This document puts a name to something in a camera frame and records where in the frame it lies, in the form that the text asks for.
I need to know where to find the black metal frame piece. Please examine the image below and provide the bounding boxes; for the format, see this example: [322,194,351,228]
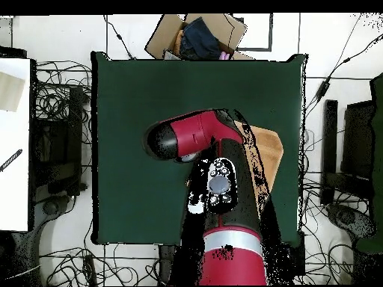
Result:
[233,13,274,52]

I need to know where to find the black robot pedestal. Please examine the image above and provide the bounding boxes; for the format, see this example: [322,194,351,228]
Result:
[158,244,183,286]

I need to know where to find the black flat device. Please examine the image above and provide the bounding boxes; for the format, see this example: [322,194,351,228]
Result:
[0,46,28,59]

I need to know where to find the tan terry towel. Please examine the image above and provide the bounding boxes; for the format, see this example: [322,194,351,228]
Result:
[234,119,284,213]

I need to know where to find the black power strip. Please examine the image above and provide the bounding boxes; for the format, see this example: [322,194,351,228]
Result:
[82,253,97,286]

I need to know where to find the tangle of black cables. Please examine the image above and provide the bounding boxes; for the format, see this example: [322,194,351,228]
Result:
[34,59,93,144]
[38,243,161,286]
[294,242,355,285]

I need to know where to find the tan garment in box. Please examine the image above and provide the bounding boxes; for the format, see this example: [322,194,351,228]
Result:
[174,28,185,55]

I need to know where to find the black cable with adapter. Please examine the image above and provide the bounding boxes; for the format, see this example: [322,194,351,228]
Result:
[304,31,383,120]

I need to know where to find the beige paper sheet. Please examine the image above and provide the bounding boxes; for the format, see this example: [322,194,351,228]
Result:
[0,71,26,113]

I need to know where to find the dark green table cloth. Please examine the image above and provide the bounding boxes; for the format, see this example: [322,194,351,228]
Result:
[91,51,309,247]

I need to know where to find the open cardboard box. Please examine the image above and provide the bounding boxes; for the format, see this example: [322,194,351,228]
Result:
[144,13,256,61]

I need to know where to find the black cable with inline plug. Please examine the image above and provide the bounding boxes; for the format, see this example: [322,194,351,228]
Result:
[102,14,137,61]

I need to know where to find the dark blue jeans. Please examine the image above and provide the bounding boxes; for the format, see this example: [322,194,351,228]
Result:
[179,16,223,61]

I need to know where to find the white desk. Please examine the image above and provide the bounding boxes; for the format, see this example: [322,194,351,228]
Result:
[0,58,32,232]

